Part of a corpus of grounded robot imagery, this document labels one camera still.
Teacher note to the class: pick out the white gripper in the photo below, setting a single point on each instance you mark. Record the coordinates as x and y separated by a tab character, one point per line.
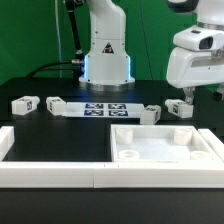
188	69

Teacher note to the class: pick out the white square table top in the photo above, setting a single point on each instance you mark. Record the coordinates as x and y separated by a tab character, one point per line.
158	143

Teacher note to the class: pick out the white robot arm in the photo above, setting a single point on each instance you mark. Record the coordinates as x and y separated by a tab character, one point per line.
107	65

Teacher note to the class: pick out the white sheet with markers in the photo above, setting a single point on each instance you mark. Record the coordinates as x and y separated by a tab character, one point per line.
103	110

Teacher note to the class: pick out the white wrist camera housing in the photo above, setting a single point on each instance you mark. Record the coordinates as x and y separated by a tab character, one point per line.
199	39

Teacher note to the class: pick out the white U-shaped fence wall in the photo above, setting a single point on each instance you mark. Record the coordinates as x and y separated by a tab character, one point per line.
189	174

